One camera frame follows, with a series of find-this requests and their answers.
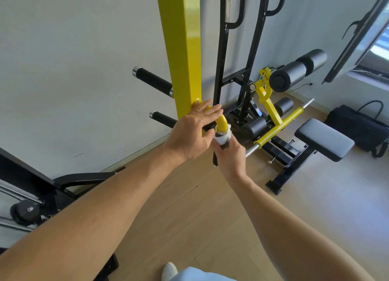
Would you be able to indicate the person's right hand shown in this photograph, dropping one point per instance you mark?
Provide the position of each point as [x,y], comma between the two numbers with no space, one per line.
[232,159]

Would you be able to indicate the person's left hand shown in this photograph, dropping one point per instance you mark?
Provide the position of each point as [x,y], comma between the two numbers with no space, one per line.
[188,135]

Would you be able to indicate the white wet wipe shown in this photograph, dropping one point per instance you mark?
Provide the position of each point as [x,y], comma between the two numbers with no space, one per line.
[222,138]

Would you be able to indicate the yellow fitness equipment arm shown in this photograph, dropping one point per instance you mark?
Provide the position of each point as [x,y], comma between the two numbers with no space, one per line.
[182,53]

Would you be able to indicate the person's left forearm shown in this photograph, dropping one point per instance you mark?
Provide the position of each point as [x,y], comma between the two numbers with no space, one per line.
[91,226]

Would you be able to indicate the person's right forearm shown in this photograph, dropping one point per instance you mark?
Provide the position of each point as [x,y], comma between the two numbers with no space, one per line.
[288,238]

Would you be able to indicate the person's light blue clothing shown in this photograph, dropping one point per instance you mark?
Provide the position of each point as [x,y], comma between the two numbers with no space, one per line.
[200,276]

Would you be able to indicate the small black foam roller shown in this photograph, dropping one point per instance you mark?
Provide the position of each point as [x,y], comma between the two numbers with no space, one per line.
[255,127]
[285,106]

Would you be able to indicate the yellow leg developer bar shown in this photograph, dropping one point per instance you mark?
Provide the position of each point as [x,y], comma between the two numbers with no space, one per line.
[279,127]

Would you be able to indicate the grey padded seat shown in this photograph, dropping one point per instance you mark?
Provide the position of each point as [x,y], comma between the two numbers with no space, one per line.
[323,139]

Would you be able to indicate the large black foam roller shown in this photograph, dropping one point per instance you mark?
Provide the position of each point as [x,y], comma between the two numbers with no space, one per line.
[288,75]

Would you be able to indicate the black bag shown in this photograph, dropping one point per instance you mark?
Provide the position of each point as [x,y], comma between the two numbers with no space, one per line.
[355,127]

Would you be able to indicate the white shoe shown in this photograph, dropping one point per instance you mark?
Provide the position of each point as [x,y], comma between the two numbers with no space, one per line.
[169,271]

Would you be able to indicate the black pulley wheel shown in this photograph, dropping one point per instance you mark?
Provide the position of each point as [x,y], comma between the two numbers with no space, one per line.
[24,212]

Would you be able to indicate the black bench base frame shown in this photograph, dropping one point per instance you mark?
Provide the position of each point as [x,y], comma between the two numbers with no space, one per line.
[288,176]

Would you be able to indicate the black metal rack frame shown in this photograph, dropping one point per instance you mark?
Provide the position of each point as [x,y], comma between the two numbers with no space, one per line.
[223,56]

